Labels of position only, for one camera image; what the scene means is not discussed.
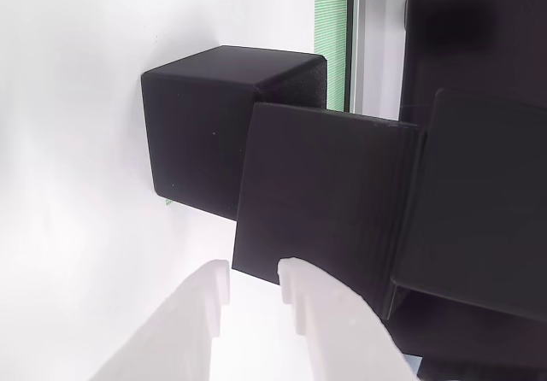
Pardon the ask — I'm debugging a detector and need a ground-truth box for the metal table edge rail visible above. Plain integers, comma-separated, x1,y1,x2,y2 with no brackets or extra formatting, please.
345,0,412,120

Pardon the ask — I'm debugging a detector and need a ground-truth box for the green striped edge strip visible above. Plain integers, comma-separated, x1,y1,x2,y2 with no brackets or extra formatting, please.
314,0,348,112

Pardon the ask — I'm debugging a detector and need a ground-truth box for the black cube with seam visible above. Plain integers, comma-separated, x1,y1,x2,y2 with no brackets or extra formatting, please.
231,102,425,319

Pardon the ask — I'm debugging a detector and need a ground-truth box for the black partition panel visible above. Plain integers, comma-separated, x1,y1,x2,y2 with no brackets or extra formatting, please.
395,0,547,381

